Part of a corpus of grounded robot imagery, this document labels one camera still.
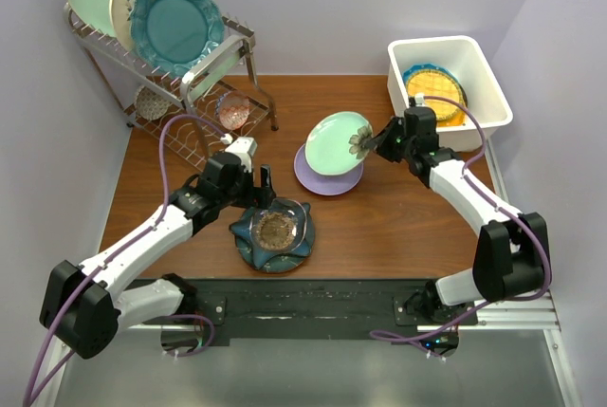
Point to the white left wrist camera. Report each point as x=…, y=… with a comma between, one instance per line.
x=243, y=147

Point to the teal dotted scalloped plate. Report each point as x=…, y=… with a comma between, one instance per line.
x=417, y=69

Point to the dark blue square plate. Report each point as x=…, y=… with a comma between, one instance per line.
x=244, y=231

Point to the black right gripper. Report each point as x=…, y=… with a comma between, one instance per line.
x=382, y=140

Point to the red patterned small bowl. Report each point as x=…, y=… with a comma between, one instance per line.
x=232, y=110

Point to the teal scalloped large plate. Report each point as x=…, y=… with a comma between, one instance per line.
x=175, y=35

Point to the metal dish rack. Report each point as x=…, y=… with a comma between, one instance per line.
x=197, y=93

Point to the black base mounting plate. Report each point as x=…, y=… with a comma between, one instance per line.
x=318, y=309

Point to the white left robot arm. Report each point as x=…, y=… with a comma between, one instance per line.
x=84, y=304

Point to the orange dotted scalloped plate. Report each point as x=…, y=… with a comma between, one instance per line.
x=447, y=114

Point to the clear glass textured dish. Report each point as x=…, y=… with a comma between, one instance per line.
x=281, y=227

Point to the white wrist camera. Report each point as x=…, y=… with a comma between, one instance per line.
x=417, y=100
x=243, y=147

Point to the white patterned small bowl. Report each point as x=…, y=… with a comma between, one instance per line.
x=149, y=105

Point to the dark teal round plate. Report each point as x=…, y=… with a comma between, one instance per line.
x=280, y=264

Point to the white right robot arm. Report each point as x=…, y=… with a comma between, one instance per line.
x=447, y=175

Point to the lavender round plate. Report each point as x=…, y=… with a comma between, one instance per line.
x=325, y=185

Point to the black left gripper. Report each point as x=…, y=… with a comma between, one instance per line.
x=256, y=196

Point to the white plastic bin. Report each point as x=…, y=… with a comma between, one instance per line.
x=460, y=55

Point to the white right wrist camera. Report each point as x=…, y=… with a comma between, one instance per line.
x=417, y=100

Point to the mint floral plate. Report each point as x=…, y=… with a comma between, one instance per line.
x=335, y=145

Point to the yellow woven pattern plate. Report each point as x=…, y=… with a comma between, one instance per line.
x=438, y=83

